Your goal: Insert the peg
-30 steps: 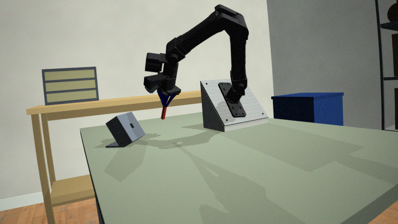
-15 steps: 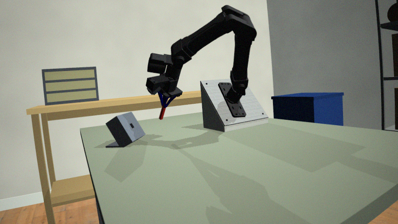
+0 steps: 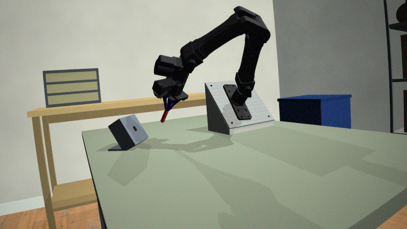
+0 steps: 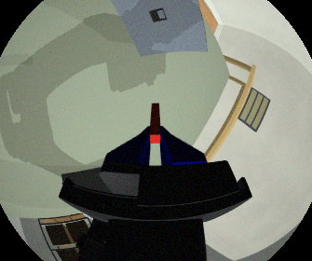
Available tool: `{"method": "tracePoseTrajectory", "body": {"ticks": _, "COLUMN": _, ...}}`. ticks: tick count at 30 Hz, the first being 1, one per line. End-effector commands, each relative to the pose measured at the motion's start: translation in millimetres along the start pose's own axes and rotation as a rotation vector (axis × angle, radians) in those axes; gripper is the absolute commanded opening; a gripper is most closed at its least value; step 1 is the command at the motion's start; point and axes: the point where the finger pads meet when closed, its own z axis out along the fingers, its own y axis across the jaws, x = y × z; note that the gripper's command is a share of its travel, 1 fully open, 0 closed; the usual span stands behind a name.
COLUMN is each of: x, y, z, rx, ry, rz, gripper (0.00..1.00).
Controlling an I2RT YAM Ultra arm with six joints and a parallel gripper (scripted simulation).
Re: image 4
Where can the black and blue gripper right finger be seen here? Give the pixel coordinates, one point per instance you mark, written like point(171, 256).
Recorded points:
point(174, 151)

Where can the red peg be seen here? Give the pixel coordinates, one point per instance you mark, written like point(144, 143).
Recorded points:
point(155, 124)

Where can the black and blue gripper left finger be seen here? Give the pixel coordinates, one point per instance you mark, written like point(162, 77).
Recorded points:
point(134, 151)

